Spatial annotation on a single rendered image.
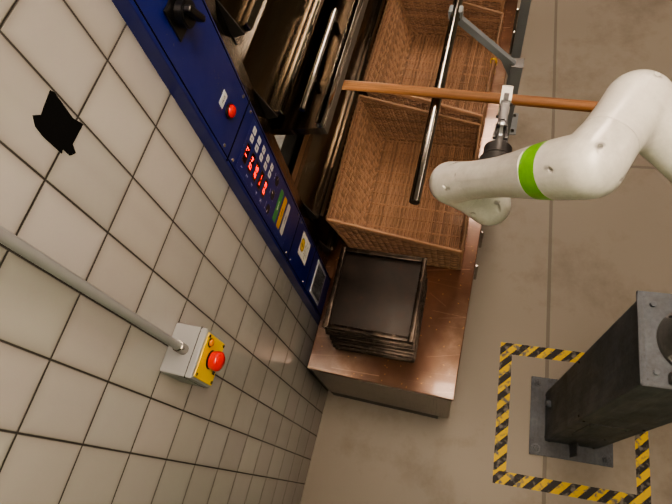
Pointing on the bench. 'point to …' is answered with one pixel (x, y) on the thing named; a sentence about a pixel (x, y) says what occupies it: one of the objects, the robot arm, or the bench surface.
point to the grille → (317, 283)
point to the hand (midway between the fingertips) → (505, 99)
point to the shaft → (469, 95)
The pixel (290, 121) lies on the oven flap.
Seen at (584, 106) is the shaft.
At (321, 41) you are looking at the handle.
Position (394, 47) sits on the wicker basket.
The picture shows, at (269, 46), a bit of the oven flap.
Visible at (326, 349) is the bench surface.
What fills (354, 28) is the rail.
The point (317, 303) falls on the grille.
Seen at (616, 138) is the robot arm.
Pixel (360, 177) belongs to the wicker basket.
